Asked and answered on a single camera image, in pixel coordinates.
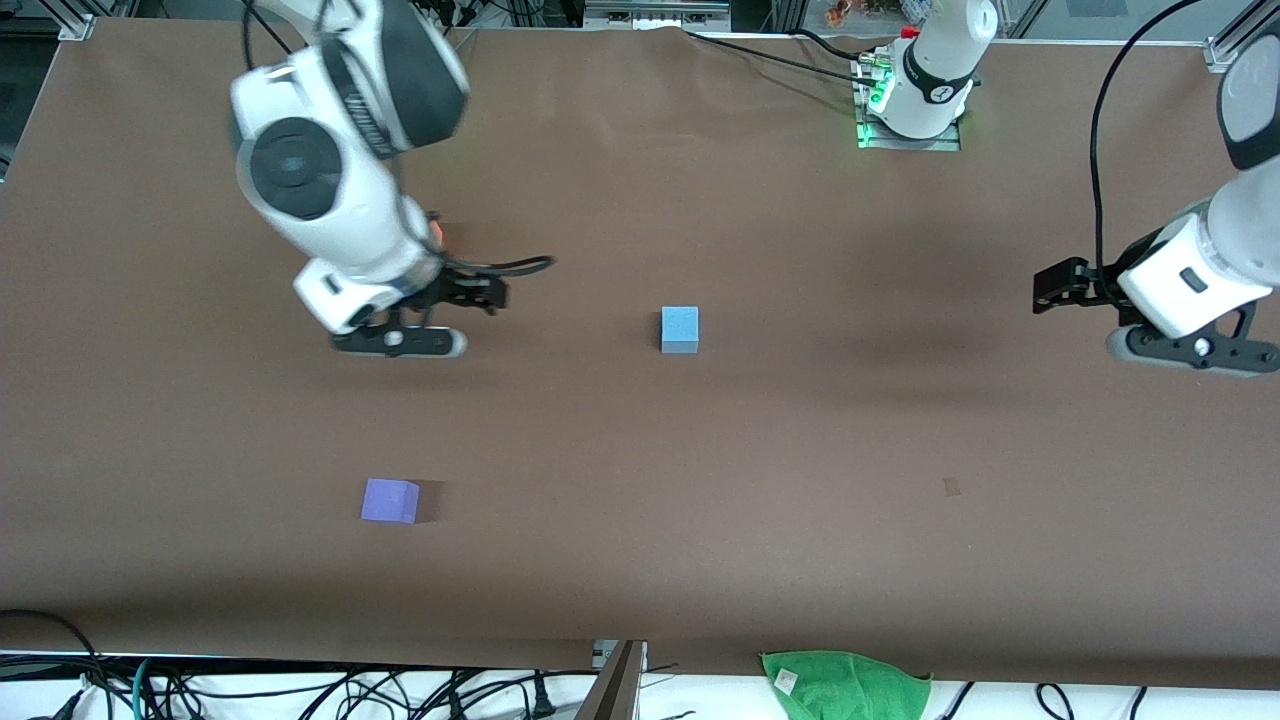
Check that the blue foam block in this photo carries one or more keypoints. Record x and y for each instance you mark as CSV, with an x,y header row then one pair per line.
x,y
680,328

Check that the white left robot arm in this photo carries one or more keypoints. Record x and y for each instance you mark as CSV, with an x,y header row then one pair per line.
x,y
940,50

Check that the purple foam block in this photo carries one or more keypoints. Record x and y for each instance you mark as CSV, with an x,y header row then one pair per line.
x,y
388,500

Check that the brown table cover sheet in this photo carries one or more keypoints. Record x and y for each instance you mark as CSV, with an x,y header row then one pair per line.
x,y
640,450

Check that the grey metal device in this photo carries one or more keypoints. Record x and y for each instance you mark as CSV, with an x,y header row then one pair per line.
x,y
655,15

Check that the green cloth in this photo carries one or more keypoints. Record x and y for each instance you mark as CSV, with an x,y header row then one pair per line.
x,y
850,690

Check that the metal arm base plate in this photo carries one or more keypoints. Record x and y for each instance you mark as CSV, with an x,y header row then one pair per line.
x,y
910,144

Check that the aluminium frame profile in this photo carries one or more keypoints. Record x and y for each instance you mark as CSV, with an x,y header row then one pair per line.
x,y
1230,40
78,26

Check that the grey metal post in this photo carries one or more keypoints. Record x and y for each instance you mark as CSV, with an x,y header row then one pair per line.
x,y
615,690

